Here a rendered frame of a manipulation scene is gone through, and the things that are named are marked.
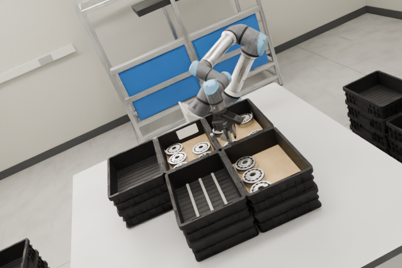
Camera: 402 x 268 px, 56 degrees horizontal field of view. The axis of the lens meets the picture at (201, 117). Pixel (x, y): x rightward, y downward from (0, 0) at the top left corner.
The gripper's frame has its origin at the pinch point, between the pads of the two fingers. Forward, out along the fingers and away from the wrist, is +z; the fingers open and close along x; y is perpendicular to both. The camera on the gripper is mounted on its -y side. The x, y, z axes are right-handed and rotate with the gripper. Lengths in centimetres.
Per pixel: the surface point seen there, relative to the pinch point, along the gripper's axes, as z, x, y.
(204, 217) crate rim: -5, 57, -13
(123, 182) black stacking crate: 5, 33, 57
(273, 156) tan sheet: 4.7, 6.8, -23.0
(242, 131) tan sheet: 4.6, -13.8, 2.0
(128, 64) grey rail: -5, -114, 163
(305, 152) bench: 17.7, -12.6, -31.8
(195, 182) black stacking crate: 4.8, 28.4, 10.9
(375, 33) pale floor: 87, -329, -24
